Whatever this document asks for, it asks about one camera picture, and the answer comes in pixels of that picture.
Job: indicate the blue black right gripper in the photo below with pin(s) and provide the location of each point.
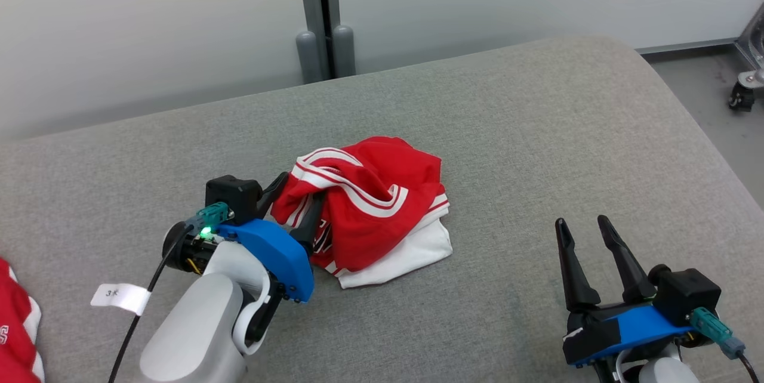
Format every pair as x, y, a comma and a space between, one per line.
632, 326

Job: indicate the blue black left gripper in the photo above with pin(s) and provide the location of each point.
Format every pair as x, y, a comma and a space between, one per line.
280, 258

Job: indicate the red white basketball jersey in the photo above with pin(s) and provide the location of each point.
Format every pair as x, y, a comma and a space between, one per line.
15, 323
382, 192

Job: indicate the grey fabric sofa seat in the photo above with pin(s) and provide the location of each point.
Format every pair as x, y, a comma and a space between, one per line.
477, 132

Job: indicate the black caster wheel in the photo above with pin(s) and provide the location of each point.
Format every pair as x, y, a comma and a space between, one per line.
741, 98

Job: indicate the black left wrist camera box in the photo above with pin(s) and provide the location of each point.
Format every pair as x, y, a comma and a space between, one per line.
230, 195

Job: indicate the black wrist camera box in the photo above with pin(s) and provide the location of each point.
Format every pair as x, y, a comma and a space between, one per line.
230, 195
686, 293

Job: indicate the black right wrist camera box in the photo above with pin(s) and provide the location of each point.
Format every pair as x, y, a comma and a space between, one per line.
686, 293

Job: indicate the grey metal partition post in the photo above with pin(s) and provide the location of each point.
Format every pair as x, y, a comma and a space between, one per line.
309, 55

